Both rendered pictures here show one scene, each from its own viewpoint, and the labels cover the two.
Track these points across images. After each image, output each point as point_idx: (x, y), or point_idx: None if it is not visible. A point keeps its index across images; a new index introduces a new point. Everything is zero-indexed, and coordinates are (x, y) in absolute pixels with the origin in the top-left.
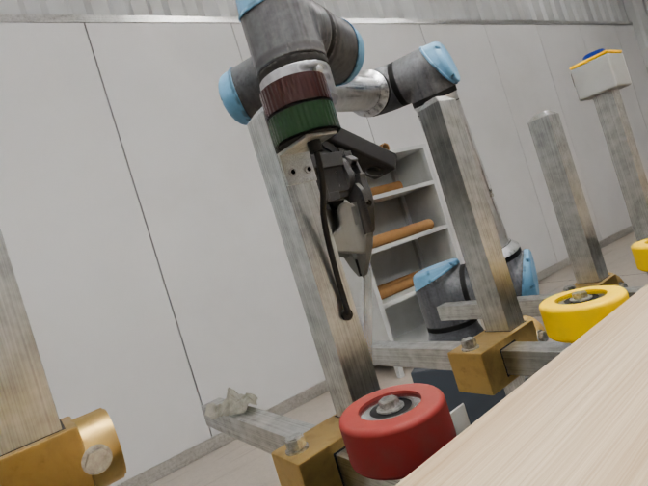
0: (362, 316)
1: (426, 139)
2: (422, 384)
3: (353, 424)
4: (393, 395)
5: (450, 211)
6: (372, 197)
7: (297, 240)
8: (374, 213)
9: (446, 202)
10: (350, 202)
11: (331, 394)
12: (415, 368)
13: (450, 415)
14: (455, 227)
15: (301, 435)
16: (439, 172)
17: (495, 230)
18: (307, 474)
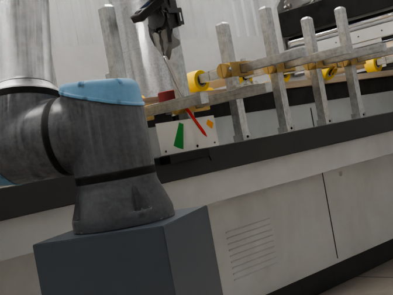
0: (174, 74)
1: (116, 19)
2: (161, 92)
3: None
4: (167, 89)
5: (121, 51)
6: (149, 34)
7: None
8: (151, 40)
9: (121, 47)
10: (158, 31)
11: (189, 89)
12: (199, 207)
13: (161, 123)
14: (123, 58)
15: (196, 92)
16: (118, 34)
17: (109, 68)
18: None
